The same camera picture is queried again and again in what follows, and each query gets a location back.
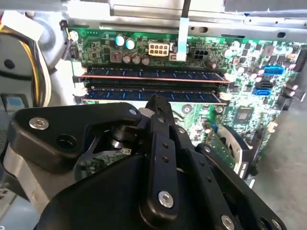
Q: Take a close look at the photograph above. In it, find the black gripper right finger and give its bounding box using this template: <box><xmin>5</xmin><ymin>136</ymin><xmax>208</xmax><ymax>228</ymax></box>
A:
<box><xmin>157</xmin><ymin>95</ymin><xmax>288</xmax><ymax>230</ymax></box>

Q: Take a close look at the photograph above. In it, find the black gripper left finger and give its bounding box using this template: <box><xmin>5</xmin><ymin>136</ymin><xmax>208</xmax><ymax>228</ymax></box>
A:
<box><xmin>7</xmin><ymin>93</ymin><xmax>181</xmax><ymax>225</ymax></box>

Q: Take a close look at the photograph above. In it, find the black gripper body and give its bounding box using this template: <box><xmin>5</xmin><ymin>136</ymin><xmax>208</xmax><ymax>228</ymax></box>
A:
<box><xmin>35</xmin><ymin>154</ymin><xmax>216</xmax><ymax>230</ymax></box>

